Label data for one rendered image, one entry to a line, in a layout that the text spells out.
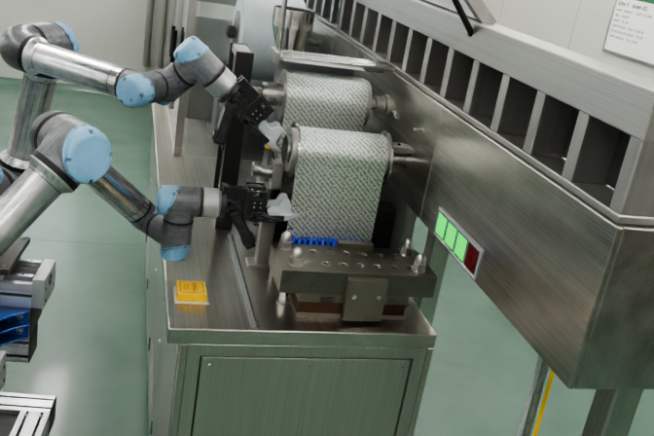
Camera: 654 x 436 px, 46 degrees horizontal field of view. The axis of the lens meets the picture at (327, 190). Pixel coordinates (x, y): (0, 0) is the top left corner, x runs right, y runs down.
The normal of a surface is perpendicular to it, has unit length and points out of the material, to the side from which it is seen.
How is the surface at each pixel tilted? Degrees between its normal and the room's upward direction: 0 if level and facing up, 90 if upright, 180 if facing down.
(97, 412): 0
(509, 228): 90
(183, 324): 0
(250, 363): 90
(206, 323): 0
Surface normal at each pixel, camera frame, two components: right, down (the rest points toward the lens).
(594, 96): -0.96, -0.07
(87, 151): 0.77, 0.24
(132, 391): 0.16, -0.93
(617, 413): 0.22, 0.35
